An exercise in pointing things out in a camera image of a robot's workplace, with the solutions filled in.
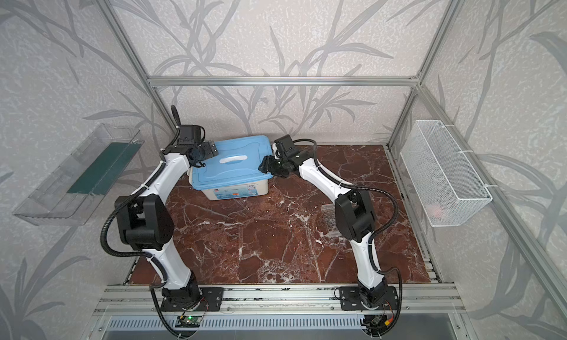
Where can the pink object in basket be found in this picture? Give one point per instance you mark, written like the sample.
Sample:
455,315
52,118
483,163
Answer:
436,211

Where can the light blue bin lid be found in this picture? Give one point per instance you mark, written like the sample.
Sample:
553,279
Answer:
237,162

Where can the green circuit board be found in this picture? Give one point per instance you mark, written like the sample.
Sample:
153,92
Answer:
189,321

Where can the clear acrylic test tube rack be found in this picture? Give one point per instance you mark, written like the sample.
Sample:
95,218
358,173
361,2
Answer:
328,213

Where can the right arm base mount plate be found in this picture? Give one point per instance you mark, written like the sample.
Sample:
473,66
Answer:
358,298

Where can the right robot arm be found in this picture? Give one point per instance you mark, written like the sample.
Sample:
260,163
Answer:
355,216

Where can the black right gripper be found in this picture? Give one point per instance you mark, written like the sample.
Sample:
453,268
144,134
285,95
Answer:
270,163

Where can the white plastic storage bin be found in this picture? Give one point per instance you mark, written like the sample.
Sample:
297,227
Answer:
233,191

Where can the aluminium front rail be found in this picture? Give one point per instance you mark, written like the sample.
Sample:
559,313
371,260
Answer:
272,299

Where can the clear wall shelf green liner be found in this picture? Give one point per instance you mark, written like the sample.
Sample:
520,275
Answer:
70,195

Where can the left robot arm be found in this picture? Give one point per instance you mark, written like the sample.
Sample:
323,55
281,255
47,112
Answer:
141,226

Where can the white wire mesh basket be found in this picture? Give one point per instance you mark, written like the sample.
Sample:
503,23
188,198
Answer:
441,173

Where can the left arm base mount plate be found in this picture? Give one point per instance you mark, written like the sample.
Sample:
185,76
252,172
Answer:
205,299

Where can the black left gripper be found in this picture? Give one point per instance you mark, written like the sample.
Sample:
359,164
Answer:
202,150

